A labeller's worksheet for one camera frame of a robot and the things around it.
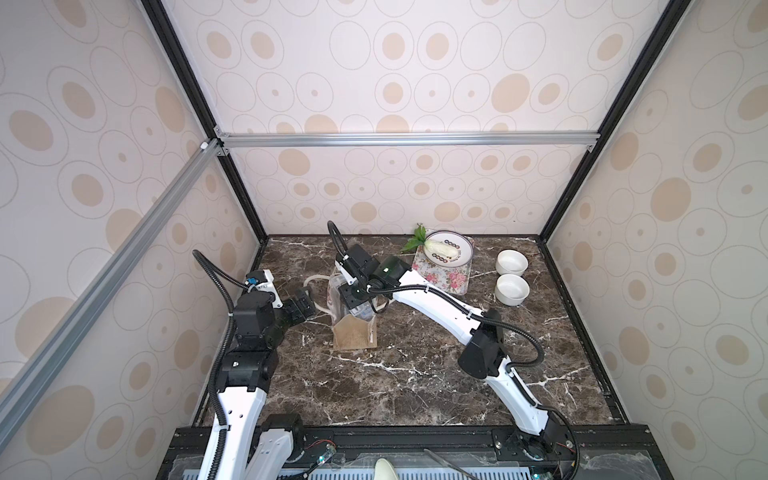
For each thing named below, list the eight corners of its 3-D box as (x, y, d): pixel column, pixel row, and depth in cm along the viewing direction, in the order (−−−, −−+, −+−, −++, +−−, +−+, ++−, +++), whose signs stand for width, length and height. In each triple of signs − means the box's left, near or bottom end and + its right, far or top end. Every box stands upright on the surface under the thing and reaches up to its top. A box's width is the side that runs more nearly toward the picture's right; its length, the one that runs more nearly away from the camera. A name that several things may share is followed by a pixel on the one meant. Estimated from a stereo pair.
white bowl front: (498, 305, 102) (502, 297, 98) (491, 282, 108) (495, 274, 105) (528, 305, 102) (534, 297, 99) (520, 282, 108) (525, 274, 105)
